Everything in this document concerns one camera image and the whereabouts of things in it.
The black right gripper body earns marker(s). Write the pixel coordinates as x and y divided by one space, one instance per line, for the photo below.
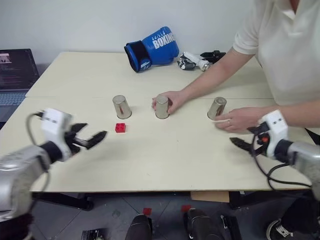
261 147

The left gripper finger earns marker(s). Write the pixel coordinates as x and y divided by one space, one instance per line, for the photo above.
96 140
78 127

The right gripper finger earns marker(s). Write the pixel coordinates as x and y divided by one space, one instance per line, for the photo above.
241 144
253 130

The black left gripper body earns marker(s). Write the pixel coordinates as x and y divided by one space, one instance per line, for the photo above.
71 143

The silver metal cup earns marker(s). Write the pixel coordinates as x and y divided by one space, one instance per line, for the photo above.
216 107
162 107
122 107

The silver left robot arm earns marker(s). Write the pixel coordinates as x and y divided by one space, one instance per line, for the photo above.
15 175

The person's bare left forearm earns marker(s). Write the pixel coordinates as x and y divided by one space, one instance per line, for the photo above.
300 117

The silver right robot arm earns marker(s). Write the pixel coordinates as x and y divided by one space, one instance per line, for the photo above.
305 157

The person's left hand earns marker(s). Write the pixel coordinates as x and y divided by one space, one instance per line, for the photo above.
242 118

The person's right hand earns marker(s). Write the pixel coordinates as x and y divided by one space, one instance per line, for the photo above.
176 98

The red toy building block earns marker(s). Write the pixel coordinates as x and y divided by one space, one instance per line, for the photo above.
120 128

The black table leg base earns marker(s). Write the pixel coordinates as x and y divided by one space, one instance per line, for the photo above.
262 200
65 200

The brown cardboard piece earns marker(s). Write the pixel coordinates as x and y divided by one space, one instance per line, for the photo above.
210 196

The person's dark trouser leg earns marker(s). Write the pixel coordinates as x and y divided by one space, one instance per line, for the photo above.
302 212

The black flat floor gadget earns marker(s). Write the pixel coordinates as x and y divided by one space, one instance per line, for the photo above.
231 227

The grey laptop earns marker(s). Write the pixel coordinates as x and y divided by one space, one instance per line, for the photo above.
15 72

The small red floor block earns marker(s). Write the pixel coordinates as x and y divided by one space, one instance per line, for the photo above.
186 208
147 211

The black white sneaker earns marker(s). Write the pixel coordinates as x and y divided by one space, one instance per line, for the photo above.
278 231

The person's white shirt torso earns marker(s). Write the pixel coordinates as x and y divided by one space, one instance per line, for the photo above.
287 50

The dark rounded robot foot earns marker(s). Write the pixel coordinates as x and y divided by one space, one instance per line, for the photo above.
138 228
201 225

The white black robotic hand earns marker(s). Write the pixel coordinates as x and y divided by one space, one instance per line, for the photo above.
190 62

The black box on floor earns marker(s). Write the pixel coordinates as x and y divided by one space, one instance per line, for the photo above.
93 234

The blue boxing glove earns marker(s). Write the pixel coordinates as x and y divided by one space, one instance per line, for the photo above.
157 47

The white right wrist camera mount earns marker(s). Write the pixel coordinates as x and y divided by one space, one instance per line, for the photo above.
276 127

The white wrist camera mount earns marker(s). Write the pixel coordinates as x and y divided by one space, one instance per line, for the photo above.
53 120
276 127

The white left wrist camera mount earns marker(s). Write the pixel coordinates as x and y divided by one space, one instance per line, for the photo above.
53 120

